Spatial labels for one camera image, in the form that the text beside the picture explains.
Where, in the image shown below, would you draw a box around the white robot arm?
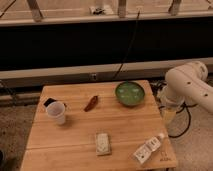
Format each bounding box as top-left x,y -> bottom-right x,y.
159,61 -> 213,125

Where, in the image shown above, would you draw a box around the white sponge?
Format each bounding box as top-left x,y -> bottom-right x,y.
95,133 -> 111,156

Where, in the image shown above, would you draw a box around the green bowl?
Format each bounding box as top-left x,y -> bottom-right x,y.
115,81 -> 145,107

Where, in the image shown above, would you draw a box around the wooden table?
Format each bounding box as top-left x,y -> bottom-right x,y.
21,80 -> 177,171

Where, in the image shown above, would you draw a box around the small black object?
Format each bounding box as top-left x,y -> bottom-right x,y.
43,98 -> 56,107

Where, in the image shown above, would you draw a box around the black floor cables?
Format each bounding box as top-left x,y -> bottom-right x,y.
149,79 -> 213,139

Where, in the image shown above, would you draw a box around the black hanging cable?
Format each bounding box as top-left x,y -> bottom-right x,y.
111,9 -> 141,81

